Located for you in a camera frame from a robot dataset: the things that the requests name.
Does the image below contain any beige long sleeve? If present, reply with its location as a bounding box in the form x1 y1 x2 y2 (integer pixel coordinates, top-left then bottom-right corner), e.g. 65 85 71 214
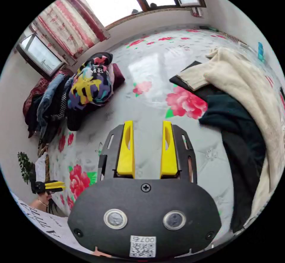
176 46 285 230

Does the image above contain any small dark-framed window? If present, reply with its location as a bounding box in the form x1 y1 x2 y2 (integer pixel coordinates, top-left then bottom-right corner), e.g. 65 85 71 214
16 32 65 80

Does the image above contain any pile of clothes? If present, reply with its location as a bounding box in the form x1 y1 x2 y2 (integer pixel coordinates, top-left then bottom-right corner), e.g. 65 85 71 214
27 52 126 144

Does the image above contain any red and white floral curtain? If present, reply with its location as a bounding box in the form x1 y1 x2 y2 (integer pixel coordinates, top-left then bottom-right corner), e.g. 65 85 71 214
31 0 110 66

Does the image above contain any person's right hand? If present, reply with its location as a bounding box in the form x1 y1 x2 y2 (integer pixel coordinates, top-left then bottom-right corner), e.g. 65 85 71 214
92 246 112 258

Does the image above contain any bed with floral sheet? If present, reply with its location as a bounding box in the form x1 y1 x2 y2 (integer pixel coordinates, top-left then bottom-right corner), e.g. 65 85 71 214
35 28 285 247

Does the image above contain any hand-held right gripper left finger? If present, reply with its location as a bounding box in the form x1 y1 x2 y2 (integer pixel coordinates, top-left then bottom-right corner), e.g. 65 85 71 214
116 120 135 179

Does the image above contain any black garment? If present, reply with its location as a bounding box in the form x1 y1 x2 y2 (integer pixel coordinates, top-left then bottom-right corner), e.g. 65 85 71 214
169 61 267 234

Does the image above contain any person's body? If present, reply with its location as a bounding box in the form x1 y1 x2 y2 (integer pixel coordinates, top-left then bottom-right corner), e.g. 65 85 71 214
10 191 95 255

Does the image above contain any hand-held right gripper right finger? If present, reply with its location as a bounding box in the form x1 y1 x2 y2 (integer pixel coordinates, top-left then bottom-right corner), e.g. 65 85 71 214
159 120 179 179

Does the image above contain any green leafy plant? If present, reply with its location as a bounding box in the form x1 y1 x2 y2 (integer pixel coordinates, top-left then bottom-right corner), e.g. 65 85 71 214
17 151 37 185

